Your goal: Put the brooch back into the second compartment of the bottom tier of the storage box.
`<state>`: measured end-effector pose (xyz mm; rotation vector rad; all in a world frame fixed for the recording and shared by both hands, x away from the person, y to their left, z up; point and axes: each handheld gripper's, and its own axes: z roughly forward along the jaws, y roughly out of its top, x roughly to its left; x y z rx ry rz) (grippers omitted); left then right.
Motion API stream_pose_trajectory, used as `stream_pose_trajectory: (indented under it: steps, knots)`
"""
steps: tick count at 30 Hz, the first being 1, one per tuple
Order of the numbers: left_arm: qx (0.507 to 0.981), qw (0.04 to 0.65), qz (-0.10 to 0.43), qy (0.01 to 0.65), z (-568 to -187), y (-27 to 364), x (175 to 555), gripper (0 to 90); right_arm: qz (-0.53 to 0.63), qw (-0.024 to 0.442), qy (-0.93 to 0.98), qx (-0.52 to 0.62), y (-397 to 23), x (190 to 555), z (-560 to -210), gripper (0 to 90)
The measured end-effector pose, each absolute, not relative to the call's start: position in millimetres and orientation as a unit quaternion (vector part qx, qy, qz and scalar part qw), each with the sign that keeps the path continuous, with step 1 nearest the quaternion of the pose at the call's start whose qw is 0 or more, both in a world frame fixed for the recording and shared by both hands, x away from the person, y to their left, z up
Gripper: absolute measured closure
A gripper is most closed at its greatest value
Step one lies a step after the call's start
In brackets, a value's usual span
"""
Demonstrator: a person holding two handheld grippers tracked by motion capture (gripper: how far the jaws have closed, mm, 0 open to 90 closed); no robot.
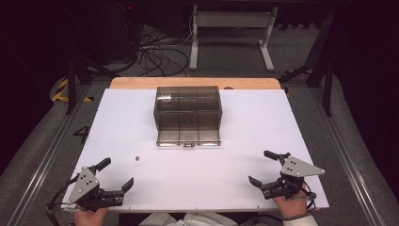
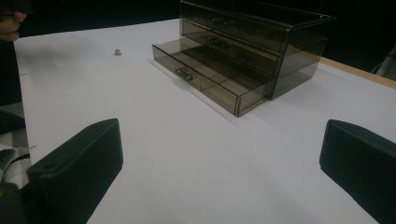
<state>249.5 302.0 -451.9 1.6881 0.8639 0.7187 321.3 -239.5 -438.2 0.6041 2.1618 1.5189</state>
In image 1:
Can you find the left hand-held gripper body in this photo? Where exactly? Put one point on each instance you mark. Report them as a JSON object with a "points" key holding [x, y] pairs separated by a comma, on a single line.
{"points": [[84, 185]]}

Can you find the yellow black hazard tape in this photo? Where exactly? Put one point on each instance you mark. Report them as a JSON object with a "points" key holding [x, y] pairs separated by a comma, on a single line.
{"points": [[61, 91]]}

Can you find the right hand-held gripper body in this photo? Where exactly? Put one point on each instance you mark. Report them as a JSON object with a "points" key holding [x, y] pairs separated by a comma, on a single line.
{"points": [[298, 169]]}

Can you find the aluminium floor rail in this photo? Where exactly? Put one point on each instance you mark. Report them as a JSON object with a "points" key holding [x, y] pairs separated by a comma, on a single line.
{"points": [[47, 160], [348, 163]]}

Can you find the white metal stand frame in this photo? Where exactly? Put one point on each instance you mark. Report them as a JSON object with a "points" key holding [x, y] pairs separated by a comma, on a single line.
{"points": [[232, 19]]}

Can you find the smoky transparent plastic box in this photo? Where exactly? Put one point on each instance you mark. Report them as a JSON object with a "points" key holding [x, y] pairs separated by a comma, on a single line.
{"points": [[187, 113]]}

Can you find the person's light clothing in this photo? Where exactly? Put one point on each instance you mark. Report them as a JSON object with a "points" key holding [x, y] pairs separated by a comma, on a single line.
{"points": [[191, 219]]}

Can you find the person's left hand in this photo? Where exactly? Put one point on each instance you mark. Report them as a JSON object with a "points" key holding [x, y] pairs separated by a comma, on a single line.
{"points": [[89, 218]]}

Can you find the white table sheet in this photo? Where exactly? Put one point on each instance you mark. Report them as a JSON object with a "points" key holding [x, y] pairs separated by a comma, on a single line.
{"points": [[131, 132]]}

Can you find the person's white sleeve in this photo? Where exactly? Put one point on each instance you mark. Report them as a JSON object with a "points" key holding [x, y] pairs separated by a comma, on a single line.
{"points": [[302, 221]]}

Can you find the person's right hand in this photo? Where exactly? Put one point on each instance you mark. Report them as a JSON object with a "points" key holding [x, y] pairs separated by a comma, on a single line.
{"points": [[290, 206]]}

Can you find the black metal stand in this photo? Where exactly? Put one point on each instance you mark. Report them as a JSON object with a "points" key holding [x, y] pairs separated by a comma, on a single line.
{"points": [[327, 78], [71, 81]]}

